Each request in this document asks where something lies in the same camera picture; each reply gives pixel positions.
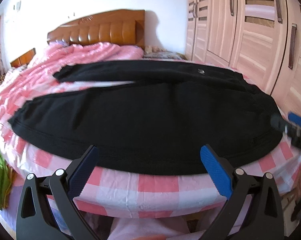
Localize black pants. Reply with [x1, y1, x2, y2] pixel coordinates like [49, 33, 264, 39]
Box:
[9, 60, 282, 176]

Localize green cloth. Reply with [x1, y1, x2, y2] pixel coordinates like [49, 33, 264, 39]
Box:
[0, 152, 14, 210]

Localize pink checkered bed sheet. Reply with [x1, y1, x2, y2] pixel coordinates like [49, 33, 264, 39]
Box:
[0, 57, 301, 219]

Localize pink wooden wardrobe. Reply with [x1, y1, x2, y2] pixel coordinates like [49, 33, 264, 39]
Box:
[185, 0, 301, 116]

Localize pink crumpled quilt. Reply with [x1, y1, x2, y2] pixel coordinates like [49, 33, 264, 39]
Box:
[0, 41, 144, 133]

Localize brown wooden nightstand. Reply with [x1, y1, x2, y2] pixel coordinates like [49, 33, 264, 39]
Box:
[10, 48, 36, 68]

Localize floral pillow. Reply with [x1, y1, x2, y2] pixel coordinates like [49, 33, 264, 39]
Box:
[143, 46, 187, 60]

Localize brown padded wooden headboard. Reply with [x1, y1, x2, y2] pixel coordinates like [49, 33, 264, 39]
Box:
[47, 9, 145, 49]

